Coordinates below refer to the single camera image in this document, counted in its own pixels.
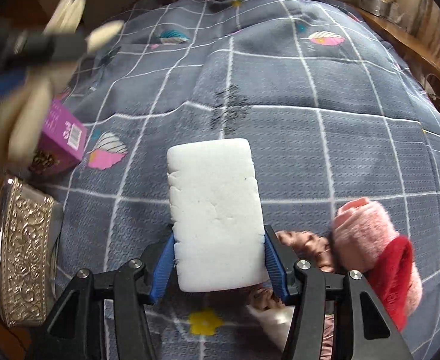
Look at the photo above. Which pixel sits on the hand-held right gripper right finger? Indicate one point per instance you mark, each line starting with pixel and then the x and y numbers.
pixel 276 270

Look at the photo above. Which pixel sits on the white plastic packet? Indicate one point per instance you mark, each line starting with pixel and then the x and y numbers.
pixel 276 322

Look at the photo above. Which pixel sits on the white tube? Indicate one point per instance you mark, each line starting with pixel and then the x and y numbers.
pixel 212 213

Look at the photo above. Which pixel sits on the brown satin scrunchie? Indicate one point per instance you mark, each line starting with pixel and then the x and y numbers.
pixel 306 243

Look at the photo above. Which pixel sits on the small jars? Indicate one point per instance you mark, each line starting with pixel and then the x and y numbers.
pixel 394 5

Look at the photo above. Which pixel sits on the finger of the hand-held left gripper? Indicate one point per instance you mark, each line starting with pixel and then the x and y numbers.
pixel 43 47
pixel 2 84

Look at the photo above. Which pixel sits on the wooden desk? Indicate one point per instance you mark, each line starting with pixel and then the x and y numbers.
pixel 404 33

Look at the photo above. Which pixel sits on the red sock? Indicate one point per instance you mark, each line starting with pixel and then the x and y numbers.
pixel 390 277

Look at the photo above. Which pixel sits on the orange fuzzy ball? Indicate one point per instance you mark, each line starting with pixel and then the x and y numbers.
pixel 362 225

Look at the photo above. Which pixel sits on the purple cardboard box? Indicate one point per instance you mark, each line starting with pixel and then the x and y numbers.
pixel 60 127

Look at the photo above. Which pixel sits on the ornate gold tissue box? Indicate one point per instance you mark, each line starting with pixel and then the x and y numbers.
pixel 21 251

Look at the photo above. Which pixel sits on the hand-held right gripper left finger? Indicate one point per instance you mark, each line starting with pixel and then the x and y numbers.
pixel 162 266

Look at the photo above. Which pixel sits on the grey checked quilt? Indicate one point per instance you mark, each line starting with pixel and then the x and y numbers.
pixel 280 138

